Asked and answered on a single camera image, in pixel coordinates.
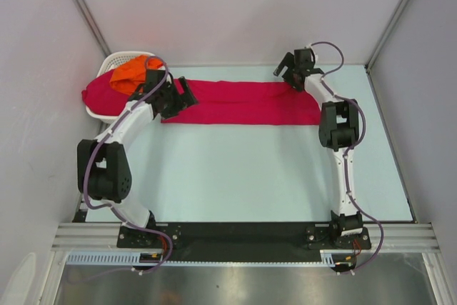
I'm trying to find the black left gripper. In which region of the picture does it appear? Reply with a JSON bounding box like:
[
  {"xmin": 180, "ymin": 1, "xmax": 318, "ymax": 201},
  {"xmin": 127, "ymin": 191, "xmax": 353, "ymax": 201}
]
[{"xmin": 160, "ymin": 77, "xmax": 199, "ymax": 121}]

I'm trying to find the pink t shirt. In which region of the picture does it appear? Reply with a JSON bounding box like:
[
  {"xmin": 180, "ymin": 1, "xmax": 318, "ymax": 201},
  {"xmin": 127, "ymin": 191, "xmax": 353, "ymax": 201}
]
[
  {"xmin": 81, "ymin": 69, "xmax": 130, "ymax": 116},
  {"xmin": 161, "ymin": 80, "xmax": 321, "ymax": 126}
]

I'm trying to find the orange t shirt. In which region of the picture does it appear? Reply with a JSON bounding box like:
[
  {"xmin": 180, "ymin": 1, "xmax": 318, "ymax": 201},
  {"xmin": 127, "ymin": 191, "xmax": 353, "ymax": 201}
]
[{"xmin": 109, "ymin": 55, "xmax": 164, "ymax": 96}]

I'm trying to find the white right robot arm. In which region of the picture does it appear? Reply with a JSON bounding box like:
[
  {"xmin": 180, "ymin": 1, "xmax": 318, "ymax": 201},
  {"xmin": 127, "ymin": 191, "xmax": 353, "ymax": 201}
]
[{"xmin": 273, "ymin": 48, "xmax": 363, "ymax": 249}]

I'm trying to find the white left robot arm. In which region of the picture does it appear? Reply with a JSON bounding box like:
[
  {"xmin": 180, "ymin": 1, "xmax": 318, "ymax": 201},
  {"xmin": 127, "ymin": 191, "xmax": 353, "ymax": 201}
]
[{"xmin": 77, "ymin": 71, "xmax": 198, "ymax": 248}]

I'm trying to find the white perforated laundry basket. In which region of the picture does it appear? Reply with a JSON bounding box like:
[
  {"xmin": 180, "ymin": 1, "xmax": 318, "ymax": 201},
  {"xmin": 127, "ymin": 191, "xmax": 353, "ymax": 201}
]
[{"xmin": 86, "ymin": 51, "xmax": 152, "ymax": 124}]

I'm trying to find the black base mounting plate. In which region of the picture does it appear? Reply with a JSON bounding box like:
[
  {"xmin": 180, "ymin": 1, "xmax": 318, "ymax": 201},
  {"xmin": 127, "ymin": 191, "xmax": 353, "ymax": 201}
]
[{"xmin": 116, "ymin": 222, "xmax": 371, "ymax": 261}]

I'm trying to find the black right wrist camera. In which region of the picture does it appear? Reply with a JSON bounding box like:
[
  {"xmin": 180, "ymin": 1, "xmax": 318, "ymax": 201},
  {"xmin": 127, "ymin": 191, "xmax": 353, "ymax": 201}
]
[{"xmin": 293, "ymin": 47, "xmax": 316, "ymax": 70}]

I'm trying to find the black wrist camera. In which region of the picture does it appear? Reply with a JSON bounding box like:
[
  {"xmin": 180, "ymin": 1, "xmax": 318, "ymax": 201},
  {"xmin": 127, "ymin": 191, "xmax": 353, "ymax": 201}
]
[
  {"xmin": 293, "ymin": 47, "xmax": 316, "ymax": 70},
  {"xmin": 144, "ymin": 69, "xmax": 173, "ymax": 93}
]

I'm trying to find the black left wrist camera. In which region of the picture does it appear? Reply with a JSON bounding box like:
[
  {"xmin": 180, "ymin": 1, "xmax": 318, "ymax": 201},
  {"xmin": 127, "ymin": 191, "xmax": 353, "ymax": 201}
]
[{"xmin": 144, "ymin": 69, "xmax": 173, "ymax": 93}]

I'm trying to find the aluminium right corner post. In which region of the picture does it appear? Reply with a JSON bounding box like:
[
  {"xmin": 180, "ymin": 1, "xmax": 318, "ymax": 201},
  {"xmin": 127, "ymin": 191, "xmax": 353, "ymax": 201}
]
[{"xmin": 365, "ymin": 0, "xmax": 412, "ymax": 73}]

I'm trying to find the aluminium corner post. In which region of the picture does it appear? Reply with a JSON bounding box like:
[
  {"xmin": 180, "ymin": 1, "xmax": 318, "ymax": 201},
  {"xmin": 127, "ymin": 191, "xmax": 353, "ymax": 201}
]
[
  {"xmin": 72, "ymin": 0, "xmax": 111, "ymax": 57},
  {"xmin": 365, "ymin": 0, "xmax": 412, "ymax": 73}
]

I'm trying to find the aluminium front frame rail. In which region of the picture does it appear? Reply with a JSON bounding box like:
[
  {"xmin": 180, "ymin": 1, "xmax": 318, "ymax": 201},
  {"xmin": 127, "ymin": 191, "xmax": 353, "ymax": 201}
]
[{"xmin": 51, "ymin": 223, "xmax": 439, "ymax": 253}]

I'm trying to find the aluminium left corner post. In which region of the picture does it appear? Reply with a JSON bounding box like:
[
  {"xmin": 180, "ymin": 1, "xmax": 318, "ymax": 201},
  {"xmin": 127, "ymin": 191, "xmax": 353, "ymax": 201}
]
[{"xmin": 72, "ymin": 0, "xmax": 111, "ymax": 57}]

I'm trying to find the white slotted cable duct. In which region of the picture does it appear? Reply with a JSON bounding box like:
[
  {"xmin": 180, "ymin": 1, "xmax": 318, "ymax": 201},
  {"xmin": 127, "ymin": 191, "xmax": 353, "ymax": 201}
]
[{"xmin": 66, "ymin": 251, "xmax": 354, "ymax": 267}]

